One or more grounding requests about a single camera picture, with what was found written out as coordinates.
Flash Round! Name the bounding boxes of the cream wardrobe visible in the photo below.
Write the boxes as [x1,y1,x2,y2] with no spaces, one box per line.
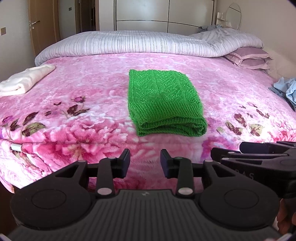
[113,0,215,36]

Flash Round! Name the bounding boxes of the small white shelf rack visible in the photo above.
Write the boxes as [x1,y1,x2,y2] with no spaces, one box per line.
[216,11,233,28]

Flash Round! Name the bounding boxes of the green knitted sweater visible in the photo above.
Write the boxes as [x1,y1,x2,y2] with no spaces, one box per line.
[128,69,208,137]

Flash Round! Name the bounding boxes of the pink floral blanket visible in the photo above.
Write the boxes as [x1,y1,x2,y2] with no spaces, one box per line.
[0,51,296,193]

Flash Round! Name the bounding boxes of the oval mirror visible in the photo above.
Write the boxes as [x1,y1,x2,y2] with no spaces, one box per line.
[225,2,242,31]

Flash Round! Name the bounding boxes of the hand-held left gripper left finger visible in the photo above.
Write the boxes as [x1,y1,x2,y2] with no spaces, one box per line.
[55,148,131,198]

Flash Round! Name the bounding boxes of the wooden door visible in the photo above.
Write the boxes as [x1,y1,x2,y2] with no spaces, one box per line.
[28,0,61,56]

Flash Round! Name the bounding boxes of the striped lilac quilt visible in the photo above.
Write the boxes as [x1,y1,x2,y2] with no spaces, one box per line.
[35,28,265,67]

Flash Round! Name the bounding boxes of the white padded headboard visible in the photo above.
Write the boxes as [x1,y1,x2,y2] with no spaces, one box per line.
[263,47,296,81]

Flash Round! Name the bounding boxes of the light blue shirt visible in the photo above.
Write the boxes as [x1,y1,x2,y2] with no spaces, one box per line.
[268,77,296,107]

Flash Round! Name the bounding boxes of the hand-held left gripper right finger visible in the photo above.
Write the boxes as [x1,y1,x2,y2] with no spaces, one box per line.
[160,149,234,198]

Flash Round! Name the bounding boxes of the blue grey cloth pile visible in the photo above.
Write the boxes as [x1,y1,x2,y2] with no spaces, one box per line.
[198,24,223,33]

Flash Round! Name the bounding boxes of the folded white garment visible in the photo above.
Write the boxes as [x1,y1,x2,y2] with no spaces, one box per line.
[0,64,56,97]

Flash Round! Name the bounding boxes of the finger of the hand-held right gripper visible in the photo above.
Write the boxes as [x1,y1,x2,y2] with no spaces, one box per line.
[240,141,290,154]
[210,147,290,163]

